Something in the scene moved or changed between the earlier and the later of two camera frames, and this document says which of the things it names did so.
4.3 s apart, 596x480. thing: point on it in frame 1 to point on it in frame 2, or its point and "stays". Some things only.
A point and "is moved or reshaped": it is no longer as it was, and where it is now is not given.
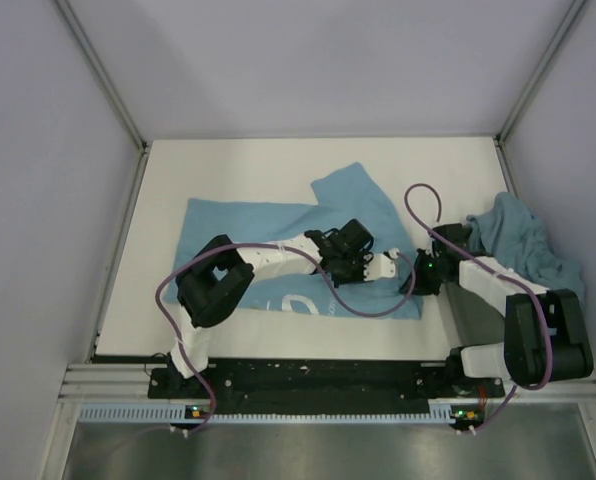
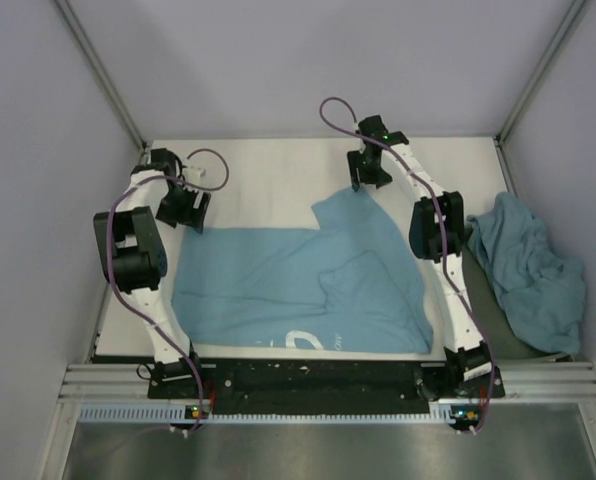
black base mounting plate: [317, 382] stays
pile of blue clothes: [512, 238] stays
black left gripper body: [352, 269] to [177, 205]
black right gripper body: [429, 273] to [362, 172]
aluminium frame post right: [530, 85] stays
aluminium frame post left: [101, 68] stays
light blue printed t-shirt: [345, 193] is moved or reshaped
